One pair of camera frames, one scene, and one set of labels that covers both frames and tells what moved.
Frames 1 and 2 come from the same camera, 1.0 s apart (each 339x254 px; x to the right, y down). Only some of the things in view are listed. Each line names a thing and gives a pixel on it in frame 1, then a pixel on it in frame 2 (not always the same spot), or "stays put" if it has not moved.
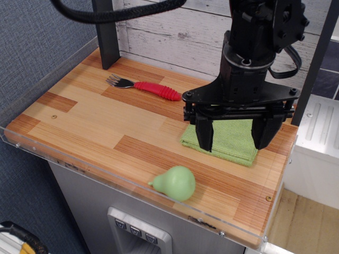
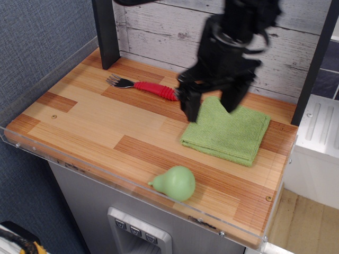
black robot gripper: [242, 92] → [226, 39]
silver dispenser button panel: [133, 235] stays put
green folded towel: [232, 141] stays put
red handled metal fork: [117, 82] stays put
